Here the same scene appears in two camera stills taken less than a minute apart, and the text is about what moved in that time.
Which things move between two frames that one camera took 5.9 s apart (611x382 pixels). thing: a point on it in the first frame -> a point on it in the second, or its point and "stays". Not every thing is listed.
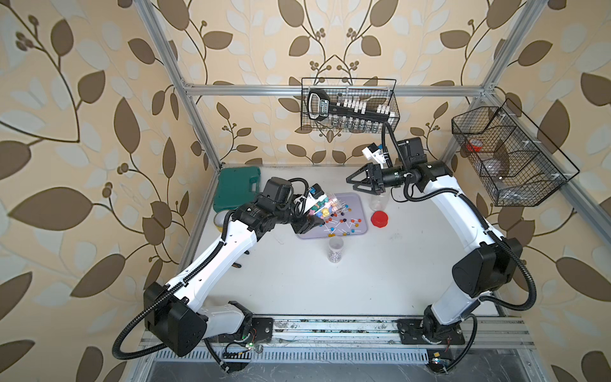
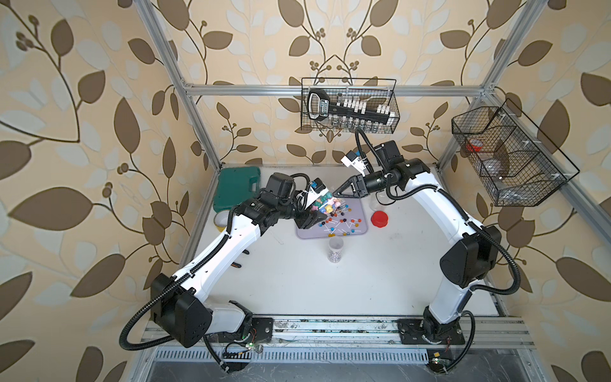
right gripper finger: x=376 y=189 -> x=356 y=194
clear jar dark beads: x=335 y=249 stays
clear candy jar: x=379 y=202 stays
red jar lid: x=379 y=218 stays
